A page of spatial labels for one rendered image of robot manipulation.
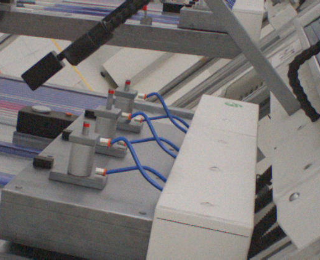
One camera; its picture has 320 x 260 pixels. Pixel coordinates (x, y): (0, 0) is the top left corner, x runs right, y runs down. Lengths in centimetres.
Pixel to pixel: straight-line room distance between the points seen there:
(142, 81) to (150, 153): 457
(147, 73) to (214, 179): 464
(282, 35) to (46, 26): 62
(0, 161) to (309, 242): 47
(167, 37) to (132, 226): 142
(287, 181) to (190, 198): 9
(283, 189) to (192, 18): 150
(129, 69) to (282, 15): 348
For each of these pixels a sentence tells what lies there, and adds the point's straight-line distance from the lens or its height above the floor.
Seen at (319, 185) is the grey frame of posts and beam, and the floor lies 135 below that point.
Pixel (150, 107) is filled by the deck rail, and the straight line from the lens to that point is 129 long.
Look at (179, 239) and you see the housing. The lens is 64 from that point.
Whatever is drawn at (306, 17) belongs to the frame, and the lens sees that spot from 115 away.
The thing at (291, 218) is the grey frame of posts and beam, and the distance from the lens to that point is 56.
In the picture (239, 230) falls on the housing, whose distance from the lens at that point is 63.
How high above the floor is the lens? 142
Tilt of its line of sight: 17 degrees down
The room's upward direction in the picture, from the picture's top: 54 degrees clockwise
